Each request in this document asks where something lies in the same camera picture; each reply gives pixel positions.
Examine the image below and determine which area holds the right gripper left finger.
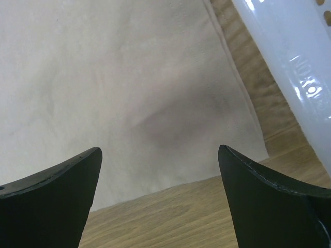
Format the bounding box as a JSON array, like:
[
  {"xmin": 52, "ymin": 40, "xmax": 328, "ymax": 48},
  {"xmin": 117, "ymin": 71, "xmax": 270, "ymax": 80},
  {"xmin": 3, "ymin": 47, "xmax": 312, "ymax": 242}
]
[{"xmin": 1, "ymin": 147, "xmax": 102, "ymax": 247}]

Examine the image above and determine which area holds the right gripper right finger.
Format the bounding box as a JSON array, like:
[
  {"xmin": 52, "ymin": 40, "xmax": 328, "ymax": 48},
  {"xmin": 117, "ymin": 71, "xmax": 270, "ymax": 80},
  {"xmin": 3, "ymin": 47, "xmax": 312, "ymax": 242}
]
[{"xmin": 218, "ymin": 145, "xmax": 330, "ymax": 247}]

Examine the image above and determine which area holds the beige t shirt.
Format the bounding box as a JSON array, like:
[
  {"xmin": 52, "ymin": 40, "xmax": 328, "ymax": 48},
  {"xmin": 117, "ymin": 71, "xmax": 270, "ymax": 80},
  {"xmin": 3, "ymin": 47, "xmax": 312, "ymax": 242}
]
[{"xmin": 1, "ymin": 1, "xmax": 268, "ymax": 210}]

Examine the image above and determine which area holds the white plastic basket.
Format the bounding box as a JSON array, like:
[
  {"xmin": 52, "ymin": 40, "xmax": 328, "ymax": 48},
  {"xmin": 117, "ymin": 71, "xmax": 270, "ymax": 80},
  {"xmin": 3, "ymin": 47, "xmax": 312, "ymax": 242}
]
[{"xmin": 233, "ymin": 0, "xmax": 330, "ymax": 172}]

